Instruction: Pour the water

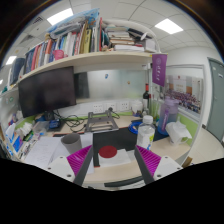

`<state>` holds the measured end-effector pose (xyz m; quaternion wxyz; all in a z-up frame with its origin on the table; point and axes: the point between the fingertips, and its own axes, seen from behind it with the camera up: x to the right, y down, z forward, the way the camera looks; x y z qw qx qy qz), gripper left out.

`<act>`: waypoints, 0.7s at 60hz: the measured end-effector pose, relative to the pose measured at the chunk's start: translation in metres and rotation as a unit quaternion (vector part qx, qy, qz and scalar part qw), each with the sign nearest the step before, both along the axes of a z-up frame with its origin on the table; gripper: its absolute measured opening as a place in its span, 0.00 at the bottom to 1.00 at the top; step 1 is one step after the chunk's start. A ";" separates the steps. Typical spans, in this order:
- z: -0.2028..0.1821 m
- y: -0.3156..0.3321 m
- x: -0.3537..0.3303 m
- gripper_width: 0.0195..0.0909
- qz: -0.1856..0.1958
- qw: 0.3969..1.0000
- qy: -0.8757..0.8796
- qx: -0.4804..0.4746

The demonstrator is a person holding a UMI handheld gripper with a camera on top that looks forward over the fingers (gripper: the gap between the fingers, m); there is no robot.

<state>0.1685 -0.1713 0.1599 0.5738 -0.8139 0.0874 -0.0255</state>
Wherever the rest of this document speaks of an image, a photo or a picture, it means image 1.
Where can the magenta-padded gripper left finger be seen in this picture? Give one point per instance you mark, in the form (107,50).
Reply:
(78,160)

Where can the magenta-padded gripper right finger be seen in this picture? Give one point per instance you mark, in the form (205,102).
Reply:
(150,160)

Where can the clear plastic water bottle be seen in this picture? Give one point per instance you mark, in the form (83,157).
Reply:
(145,133)

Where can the large purple water bottle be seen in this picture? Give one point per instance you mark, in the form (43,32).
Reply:
(167,115)

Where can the grey cup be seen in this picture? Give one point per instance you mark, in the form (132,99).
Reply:
(71,143)

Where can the small white paper sheet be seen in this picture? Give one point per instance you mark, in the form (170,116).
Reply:
(121,159)

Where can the flat round red coaster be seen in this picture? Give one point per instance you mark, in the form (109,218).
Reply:
(107,152)

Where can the black desk mat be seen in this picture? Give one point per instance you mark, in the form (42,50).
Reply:
(120,138)

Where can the handwritten white paper sheet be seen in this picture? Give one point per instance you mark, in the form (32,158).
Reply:
(41,151)

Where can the grey metal laptop stand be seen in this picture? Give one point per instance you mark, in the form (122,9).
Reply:
(101,125)

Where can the blue electronic box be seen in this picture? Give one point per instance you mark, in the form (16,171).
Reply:
(54,124)

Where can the clear plastic box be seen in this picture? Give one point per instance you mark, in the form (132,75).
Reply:
(41,126)

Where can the clear tall glass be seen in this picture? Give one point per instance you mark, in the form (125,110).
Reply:
(155,109)

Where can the white tissue pack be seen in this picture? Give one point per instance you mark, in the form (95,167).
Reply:
(25,128)

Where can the blue tissue box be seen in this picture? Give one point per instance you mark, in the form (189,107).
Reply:
(17,142)

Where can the dark wine bottle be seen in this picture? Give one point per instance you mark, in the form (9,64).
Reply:
(146,96)

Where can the group photo poster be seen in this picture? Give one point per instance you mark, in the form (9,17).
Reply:
(186,93)

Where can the black computer monitor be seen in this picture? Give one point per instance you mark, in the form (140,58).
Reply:
(46,90)

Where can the grey door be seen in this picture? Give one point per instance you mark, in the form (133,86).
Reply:
(216,100)

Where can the purple hanging pennant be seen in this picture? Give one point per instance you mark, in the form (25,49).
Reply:
(159,70)

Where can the white wall power socket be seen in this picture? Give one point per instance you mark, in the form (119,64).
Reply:
(111,106)
(124,105)
(98,108)

